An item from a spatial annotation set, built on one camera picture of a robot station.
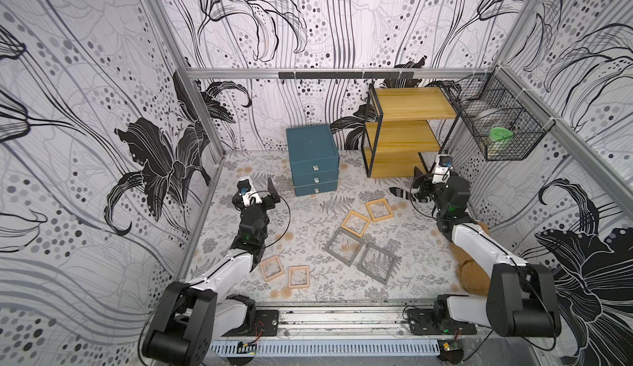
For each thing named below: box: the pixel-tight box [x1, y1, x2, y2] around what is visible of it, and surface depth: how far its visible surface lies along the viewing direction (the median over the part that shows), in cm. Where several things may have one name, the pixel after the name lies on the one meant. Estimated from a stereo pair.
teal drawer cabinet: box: [286, 123, 340, 197], surface depth 95 cm
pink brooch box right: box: [288, 265, 310, 289], surface depth 84 cm
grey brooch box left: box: [325, 227, 365, 267], surface depth 90 cm
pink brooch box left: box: [259, 254, 285, 282], surface depth 86 cm
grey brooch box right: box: [356, 242, 398, 286], surface depth 87 cm
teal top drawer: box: [290, 155, 340, 175], surface depth 90 cm
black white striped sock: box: [389, 187, 418, 202], surface depth 103 cm
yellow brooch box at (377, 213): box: [365, 197, 394, 222], surface depth 100 cm
